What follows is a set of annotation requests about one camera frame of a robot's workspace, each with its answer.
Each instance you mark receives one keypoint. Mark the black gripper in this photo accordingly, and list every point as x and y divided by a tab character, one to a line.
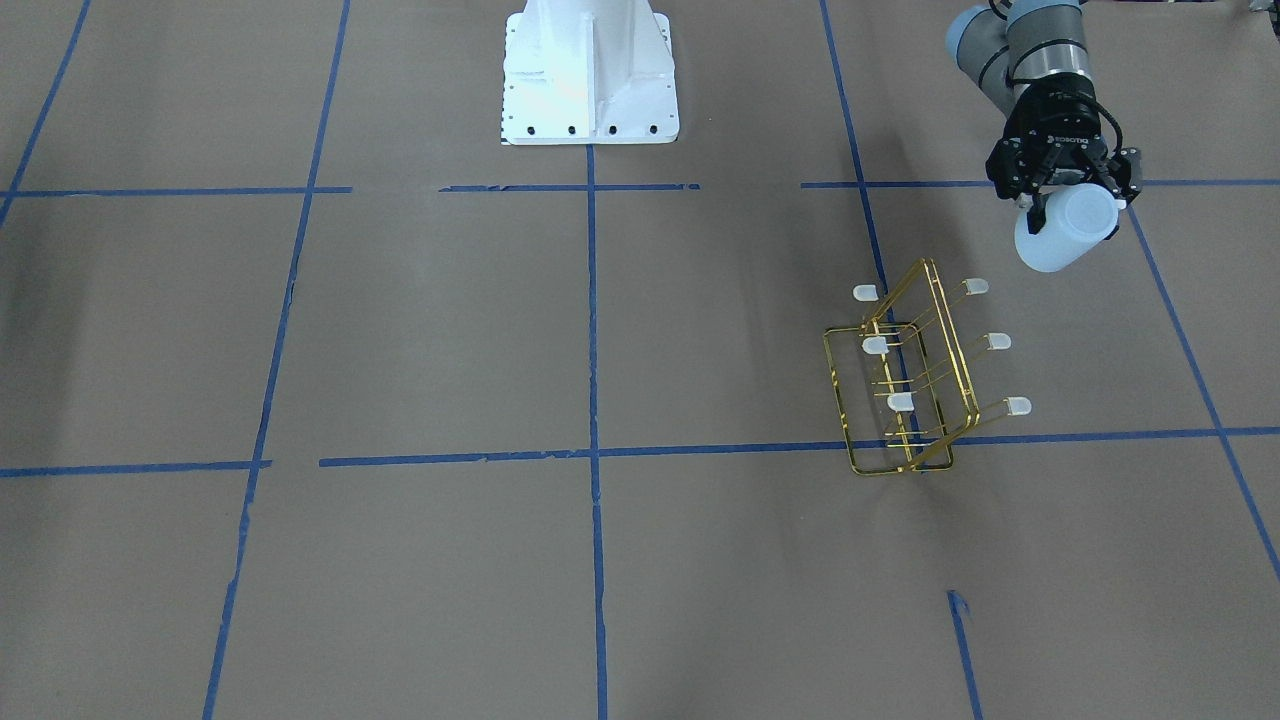
1054	118

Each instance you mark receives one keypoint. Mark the light blue plastic cup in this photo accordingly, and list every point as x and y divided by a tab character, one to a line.
1078	218

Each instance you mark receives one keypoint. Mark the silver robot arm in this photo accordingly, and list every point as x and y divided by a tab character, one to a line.
1003	40

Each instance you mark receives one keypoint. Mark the gold wire cup holder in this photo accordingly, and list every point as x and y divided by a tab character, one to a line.
903	374

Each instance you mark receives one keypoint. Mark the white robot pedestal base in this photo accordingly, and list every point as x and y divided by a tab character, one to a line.
588	73

